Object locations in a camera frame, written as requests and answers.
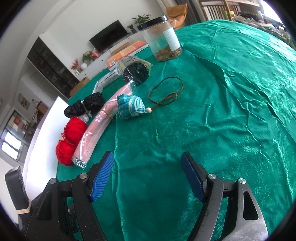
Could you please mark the orange leather chair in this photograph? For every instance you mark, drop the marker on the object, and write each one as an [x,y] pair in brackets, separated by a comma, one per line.
[177,15]

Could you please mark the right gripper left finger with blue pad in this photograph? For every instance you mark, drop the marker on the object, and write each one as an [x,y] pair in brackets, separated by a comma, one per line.
[67,203]

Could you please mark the cardboard box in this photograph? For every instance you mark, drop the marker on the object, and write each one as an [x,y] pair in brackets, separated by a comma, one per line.
[78,86]

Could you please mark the teal embroidered fabric pouch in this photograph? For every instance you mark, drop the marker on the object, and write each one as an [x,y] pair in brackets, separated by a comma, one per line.
[131,106]

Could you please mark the dark display cabinet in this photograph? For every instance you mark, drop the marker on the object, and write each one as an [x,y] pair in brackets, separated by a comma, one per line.
[52,68]

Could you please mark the wooden dining chair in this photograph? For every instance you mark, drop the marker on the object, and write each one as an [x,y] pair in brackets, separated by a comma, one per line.
[216,10]

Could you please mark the black lace fabric bundle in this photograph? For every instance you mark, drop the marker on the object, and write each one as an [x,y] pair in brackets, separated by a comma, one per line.
[91,104]

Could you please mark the white tv cabinet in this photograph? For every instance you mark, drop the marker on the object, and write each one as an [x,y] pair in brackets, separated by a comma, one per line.
[101,62]

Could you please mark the red yarn ball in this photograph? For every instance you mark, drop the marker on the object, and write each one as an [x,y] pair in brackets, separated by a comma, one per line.
[73,132]

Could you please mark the white storage box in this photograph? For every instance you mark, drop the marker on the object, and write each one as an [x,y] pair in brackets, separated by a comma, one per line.
[41,161]

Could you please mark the black yarn in plastic bag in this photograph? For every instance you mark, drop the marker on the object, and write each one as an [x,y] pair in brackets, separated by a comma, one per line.
[134,69]

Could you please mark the green potted plant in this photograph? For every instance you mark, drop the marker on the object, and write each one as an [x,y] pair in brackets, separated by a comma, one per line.
[140,20]

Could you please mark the clear jar black lid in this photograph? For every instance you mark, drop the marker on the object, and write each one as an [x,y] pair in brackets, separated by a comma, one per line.
[161,38]

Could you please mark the black television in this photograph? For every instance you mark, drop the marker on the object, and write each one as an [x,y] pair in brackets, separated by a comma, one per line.
[108,36]

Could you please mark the grey printed plastic packet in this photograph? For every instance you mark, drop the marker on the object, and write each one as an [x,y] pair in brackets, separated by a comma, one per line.
[106,81]

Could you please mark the red flower vase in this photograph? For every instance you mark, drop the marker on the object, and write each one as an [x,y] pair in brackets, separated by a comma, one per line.
[76,67]

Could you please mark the orange book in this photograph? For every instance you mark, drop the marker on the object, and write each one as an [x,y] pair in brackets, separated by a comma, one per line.
[126,52]

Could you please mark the pink floral cloth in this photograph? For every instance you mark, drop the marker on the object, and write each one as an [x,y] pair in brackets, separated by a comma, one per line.
[97,127]

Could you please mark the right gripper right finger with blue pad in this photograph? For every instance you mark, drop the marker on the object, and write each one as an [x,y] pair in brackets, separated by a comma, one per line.
[243,220]

